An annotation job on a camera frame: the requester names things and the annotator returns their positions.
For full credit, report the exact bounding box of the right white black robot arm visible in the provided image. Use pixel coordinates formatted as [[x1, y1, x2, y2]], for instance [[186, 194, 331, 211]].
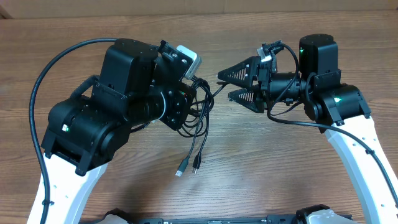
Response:
[[218, 34, 397, 223]]

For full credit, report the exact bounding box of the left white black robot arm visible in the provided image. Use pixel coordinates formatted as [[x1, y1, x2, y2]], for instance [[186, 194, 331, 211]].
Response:
[[28, 38, 201, 223]]

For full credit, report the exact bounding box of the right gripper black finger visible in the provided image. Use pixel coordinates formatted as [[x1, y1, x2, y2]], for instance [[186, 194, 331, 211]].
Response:
[[228, 88, 264, 113], [218, 56, 261, 88]]

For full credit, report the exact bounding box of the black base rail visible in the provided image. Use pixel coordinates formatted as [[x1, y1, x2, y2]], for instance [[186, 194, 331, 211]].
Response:
[[80, 203, 354, 224]]

